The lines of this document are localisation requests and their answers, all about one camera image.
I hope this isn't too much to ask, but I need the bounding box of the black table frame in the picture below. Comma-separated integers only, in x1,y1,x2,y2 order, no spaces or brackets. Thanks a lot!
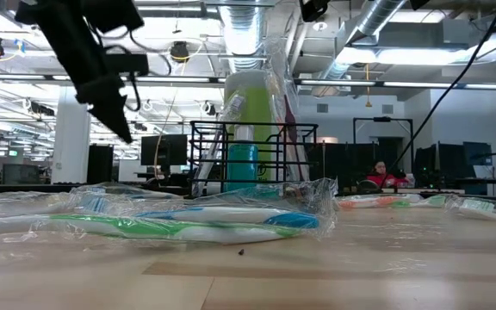
0,183,496,204

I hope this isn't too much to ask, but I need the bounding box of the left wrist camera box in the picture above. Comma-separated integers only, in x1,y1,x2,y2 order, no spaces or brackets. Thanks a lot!
103,53,151,78

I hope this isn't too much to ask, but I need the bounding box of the green disinfecting wipes canister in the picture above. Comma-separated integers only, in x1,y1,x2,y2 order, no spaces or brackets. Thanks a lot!
223,70,288,197

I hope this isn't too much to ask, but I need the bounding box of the long ceiling light strip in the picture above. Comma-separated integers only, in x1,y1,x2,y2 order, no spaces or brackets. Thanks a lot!
0,72,496,91

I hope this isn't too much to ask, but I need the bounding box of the orange toothbrush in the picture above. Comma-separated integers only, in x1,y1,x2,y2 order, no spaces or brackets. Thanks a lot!
338,194,424,211

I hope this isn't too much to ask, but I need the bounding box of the person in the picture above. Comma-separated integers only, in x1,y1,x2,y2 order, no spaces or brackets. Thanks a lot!
366,159,415,190

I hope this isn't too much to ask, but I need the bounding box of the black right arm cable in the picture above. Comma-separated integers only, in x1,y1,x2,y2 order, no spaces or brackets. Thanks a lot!
383,0,496,184

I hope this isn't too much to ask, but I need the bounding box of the blue mouthwash bottle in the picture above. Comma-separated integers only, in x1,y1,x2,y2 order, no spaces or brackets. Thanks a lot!
224,124,260,194

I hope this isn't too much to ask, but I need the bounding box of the yellow hanging pendant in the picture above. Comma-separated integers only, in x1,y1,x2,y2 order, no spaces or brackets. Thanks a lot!
363,63,373,109

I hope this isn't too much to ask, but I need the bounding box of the black wire basket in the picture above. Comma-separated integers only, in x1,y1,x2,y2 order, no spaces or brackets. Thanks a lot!
189,120,320,199

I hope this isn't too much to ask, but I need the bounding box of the black computer monitor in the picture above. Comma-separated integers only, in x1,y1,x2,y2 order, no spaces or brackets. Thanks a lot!
139,133,189,167

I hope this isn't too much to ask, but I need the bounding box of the silver ribbed air duct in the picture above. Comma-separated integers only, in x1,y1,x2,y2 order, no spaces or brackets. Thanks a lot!
218,0,267,73
316,0,408,83

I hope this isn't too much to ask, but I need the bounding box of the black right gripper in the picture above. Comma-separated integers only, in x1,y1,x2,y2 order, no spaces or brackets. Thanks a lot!
298,0,431,23

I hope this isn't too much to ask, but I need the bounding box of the black cabinet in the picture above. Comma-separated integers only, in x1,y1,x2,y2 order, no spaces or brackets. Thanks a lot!
86,144,115,185

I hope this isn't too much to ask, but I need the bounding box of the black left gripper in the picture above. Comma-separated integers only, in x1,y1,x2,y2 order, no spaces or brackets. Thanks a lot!
35,8,134,146

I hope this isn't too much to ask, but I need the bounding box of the white building column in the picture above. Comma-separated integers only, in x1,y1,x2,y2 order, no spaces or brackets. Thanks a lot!
51,85,92,186

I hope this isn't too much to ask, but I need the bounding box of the grey equipment box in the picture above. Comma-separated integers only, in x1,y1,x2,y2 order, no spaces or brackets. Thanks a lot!
1,163,41,185

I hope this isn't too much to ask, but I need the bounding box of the black metal frame stand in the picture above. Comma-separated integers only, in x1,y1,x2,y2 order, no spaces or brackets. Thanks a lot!
352,116,416,186

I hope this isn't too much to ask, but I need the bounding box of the dark blue monitor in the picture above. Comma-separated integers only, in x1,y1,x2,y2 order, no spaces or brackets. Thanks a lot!
462,141,493,167

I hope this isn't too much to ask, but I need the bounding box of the black left wrist camera cable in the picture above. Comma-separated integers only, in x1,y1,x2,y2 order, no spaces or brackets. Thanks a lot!
96,25,176,114

